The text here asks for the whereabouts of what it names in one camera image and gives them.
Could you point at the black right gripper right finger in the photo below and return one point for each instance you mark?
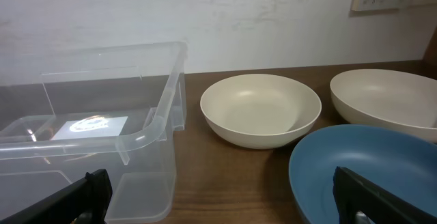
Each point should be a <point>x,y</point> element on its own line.
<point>354,194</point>

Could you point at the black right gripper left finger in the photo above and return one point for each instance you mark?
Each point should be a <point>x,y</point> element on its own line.
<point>84,201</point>

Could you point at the dark blue bowl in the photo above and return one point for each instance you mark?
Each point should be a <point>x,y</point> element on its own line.
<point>402,164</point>

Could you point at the beige bowl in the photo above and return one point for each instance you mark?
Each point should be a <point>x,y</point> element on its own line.
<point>260,111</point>
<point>389,99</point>

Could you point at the white label in bin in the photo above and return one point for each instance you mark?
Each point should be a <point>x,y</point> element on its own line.
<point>91,127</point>

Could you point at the clear plastic storage bin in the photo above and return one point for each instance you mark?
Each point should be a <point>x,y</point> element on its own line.
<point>67,114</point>

